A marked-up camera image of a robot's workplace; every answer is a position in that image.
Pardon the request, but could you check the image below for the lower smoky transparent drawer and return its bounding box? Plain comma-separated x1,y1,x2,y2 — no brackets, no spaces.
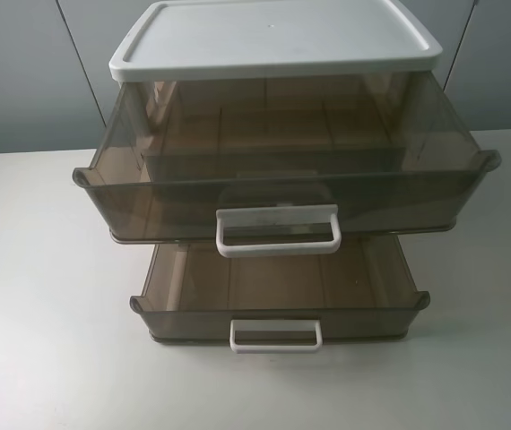
130,236,430,346

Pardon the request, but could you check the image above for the smoky transparent drawer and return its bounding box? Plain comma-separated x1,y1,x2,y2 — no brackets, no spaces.
73,73,500,245
130,236,430,346

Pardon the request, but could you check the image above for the upper smoky transparent drawer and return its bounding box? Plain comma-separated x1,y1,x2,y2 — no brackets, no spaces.
73,73,500,245

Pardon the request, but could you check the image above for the white upper drawer handle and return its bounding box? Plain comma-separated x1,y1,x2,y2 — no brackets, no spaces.
215,204,342,258

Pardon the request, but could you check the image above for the white drawer handle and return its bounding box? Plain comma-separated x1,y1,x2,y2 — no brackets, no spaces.
215,204,342,258
229,319,324,354

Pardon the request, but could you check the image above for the white lower drawer handle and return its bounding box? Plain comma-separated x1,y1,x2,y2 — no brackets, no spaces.
229,319,324,354

